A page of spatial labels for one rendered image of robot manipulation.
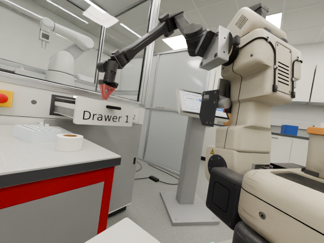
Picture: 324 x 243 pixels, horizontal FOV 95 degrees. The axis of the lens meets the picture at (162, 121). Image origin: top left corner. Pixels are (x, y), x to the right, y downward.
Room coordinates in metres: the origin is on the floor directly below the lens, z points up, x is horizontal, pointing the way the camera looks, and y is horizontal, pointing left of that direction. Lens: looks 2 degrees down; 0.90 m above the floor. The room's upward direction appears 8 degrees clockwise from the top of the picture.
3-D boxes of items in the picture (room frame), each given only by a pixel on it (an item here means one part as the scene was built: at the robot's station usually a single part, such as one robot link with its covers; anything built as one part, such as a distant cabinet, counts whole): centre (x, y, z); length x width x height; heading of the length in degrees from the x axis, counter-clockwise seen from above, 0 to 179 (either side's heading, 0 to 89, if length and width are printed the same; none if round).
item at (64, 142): (0.45, 0.27, 0.78); 0.07 x 0.07 x 0.04
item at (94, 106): (0.70, 0.26, 0.87); 0.29 x 0.02 x 0.11; 141
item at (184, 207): (1.51, -0.37, 0.51); 0.50 x 0.45 x 1.02; 14
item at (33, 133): (0.51, 0.42, 0.78); 0.12 x 0.08 x 0.04; 64
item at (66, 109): (0.83, 0.42, 0.86); 0.40 x 0.26 x 0.06; 51
